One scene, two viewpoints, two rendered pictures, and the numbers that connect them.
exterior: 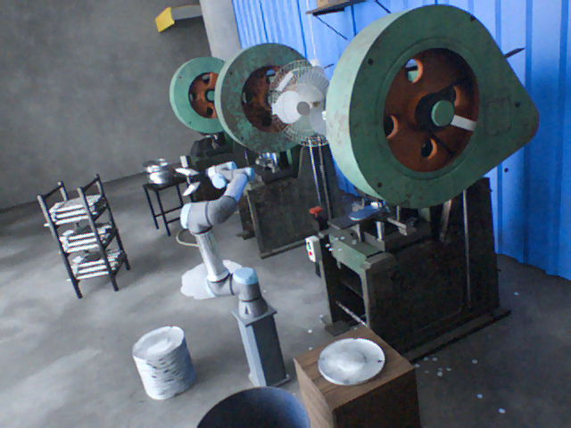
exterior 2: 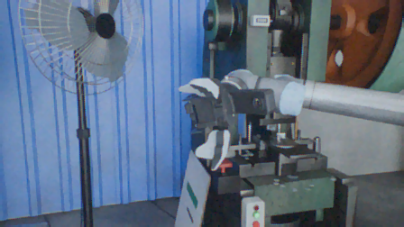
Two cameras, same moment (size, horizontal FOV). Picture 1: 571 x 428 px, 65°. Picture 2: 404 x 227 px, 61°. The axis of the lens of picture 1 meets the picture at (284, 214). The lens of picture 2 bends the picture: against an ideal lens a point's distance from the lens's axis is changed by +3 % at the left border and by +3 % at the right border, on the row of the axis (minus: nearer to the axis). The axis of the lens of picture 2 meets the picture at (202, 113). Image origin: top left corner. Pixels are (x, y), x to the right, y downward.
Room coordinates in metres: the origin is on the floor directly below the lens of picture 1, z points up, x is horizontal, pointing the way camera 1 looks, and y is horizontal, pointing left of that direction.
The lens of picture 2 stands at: (2.49, 1.09, 1.19)
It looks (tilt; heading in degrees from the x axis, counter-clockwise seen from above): 10 degrees down; 274
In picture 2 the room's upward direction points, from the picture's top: straight up
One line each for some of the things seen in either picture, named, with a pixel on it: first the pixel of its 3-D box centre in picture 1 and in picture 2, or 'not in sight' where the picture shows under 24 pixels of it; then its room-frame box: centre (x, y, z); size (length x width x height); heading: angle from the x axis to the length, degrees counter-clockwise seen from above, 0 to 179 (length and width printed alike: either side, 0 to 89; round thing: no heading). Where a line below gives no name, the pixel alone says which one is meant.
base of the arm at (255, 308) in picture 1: (252, 301); not in sight; (2.01, 0.25, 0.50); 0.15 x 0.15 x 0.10
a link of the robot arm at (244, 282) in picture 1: (245, 283); not in sight; (2.02, 0.26, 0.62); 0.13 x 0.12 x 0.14; 75
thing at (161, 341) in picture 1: (158, 342); not in sight; (2.16, 0.84, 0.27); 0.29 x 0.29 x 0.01
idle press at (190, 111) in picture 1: (234, 127); not in sight; (5.64, 0.42, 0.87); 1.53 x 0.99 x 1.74; 113
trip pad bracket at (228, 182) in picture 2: (320, 231); (226, 194); (2.47, -0.20, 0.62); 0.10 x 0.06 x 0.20; 20
